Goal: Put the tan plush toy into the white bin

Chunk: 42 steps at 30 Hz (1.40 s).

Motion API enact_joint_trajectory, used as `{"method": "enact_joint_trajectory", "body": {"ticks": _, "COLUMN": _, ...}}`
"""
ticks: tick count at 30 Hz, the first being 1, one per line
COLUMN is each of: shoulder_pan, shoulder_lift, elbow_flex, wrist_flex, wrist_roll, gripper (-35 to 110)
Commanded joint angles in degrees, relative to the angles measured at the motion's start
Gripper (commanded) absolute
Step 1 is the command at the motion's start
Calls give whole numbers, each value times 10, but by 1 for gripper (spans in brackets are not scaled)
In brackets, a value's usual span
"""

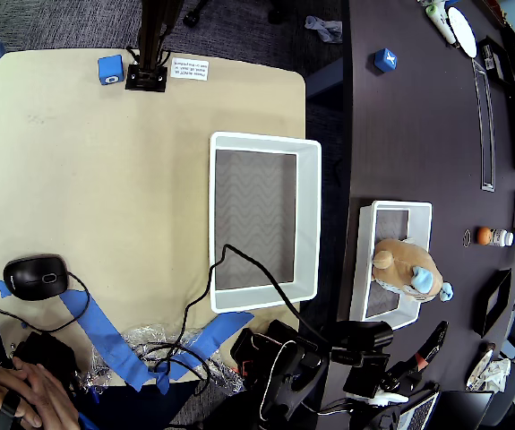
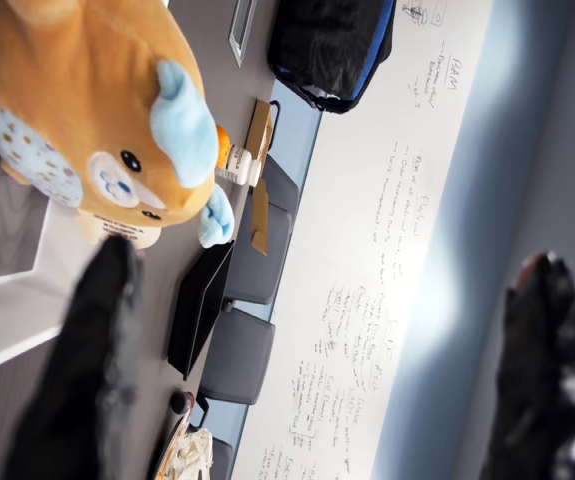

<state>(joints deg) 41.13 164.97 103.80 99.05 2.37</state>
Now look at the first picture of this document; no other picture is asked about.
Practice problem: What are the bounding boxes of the tan plush toy blue fins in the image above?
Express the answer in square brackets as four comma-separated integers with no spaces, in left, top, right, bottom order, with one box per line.
[370,237,455,305]

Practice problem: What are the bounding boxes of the black leader arm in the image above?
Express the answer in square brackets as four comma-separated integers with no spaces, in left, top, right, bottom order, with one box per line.
[10,331,79,391]

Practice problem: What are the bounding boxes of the small white plastic bin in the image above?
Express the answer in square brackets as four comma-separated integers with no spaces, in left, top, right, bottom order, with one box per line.
[348,200,433,331]

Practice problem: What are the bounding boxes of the large white plastic bin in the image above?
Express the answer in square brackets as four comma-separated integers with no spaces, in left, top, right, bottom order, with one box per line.
[209,131,322,314]

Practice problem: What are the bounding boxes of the person's left hand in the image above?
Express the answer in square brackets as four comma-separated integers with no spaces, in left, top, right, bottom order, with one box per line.
[10,357,82,430]

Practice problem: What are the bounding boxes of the plate with leftovers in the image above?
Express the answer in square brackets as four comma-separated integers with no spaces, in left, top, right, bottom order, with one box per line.
[465,348,495,391]

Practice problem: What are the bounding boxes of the dark laptop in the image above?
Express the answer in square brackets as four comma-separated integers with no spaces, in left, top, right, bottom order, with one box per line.
[398,388,495,430]

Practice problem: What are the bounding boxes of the black open tray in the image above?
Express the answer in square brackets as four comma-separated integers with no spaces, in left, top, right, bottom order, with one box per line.
[470,267,513,340]

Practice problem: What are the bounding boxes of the crumpled white tissue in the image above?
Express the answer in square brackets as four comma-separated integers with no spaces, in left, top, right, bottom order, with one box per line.
[480,357,513,394]

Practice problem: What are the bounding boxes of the white pill bottle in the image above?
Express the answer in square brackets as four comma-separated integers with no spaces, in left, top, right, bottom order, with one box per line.
[489,228,515,247]

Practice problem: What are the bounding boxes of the wide blue tape strip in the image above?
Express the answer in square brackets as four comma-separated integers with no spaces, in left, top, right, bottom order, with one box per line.
[156,311,256,395]

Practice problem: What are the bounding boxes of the clear crumpled plastic wrap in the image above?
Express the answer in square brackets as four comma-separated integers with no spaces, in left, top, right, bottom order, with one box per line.
[77,322,247,398]

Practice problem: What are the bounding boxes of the long blue tape strip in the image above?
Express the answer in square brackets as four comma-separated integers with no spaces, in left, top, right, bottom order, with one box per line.
[58,288,158,393]

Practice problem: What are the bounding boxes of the blue cube with X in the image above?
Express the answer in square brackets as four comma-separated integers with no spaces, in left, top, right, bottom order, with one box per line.
[373,47,399,73]

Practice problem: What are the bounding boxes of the black flat box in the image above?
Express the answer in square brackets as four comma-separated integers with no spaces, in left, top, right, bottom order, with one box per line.
[478,35,514,84]

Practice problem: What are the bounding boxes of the white round disc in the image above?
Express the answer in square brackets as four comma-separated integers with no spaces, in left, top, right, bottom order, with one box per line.
[446,4,479,58]

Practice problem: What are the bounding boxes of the white bottle green cap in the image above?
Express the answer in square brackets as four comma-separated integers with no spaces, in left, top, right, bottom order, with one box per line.
[425,3,459,45]

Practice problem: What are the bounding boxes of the grey crumpled cloth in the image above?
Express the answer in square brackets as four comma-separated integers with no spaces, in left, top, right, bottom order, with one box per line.
[305,15,343,45]

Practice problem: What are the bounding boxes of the black computer mouse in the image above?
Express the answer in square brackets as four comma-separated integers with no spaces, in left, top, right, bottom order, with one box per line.
[3,254,69,302]

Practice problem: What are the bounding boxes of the white paper label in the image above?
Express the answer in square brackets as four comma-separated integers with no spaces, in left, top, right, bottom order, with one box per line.
[169,57,210,82]

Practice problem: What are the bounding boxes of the black chair caster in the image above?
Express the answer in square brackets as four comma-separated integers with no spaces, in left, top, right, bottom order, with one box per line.
[266,0,286,24]
[183,0,209,26]

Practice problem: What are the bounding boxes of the blue cube with O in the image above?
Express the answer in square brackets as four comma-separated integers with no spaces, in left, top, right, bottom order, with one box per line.
[97,54,125,86]

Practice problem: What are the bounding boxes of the black webcam cable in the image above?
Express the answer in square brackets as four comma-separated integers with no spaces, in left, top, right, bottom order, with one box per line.
[138,244,337,398]

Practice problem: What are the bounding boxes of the black mouse cable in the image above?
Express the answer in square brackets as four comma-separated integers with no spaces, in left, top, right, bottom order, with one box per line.
[0,271,91,333]

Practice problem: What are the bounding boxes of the black camera stand pole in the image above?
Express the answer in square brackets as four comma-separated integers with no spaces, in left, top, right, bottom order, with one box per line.
[124,0,182,94]

